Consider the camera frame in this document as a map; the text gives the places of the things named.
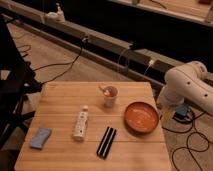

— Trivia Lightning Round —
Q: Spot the blue power box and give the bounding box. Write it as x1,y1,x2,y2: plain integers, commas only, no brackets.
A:
175,104,189,118

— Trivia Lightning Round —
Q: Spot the orange plate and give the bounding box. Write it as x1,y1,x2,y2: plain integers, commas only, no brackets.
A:
124,102,159,133

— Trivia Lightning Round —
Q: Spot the blue sponge cloth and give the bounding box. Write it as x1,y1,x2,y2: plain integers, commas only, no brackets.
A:
29,127,52,149

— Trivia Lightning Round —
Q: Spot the black cable on floor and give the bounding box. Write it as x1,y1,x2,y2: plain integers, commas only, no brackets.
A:
16,36,88,84

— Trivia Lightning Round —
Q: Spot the white object on rail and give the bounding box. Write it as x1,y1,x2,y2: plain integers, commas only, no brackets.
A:
45,3,65,22

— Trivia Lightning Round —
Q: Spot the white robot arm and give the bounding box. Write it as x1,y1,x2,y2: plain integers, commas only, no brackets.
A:
157,61,213,114

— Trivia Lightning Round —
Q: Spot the black tripod stand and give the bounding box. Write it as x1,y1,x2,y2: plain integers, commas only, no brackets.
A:
0,14,42,150

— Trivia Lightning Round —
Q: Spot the white plastic bottle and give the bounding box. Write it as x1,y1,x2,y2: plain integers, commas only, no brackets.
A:
73,105,89,141

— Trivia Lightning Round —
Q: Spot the white cable with plug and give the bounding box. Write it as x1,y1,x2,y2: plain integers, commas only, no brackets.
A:
143,59,156,83

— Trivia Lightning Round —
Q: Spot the black white striped eraser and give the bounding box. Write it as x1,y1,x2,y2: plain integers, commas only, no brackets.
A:
96,127,117,159

